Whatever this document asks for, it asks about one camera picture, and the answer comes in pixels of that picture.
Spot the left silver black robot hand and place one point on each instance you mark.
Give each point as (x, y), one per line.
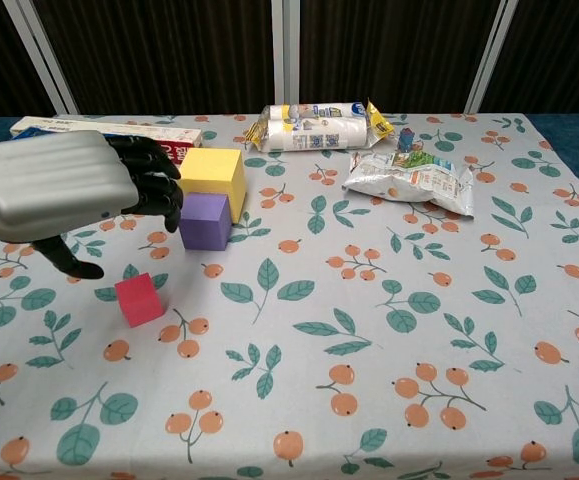
(49, 180)

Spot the floral fruit print tablecloth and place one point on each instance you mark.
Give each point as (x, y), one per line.
(369, 325)

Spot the small blue wrapped candy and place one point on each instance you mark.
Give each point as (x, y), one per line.
(407, 140)

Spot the large yellow foam cube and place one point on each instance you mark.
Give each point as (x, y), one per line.
(214, 170)

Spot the white yellow snack bag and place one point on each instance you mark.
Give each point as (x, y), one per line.
(319, 127)

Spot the silver crumpled snack bag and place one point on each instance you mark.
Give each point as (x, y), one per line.
(409, 180)

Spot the small pink foam cube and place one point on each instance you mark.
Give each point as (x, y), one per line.
(139, 302)

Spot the yellow snack packet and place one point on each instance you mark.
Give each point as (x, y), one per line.
(379, 122)

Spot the medium purple foam cube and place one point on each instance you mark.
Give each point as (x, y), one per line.
(204, 225)

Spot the long white red box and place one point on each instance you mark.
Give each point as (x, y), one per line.
(119, 126)

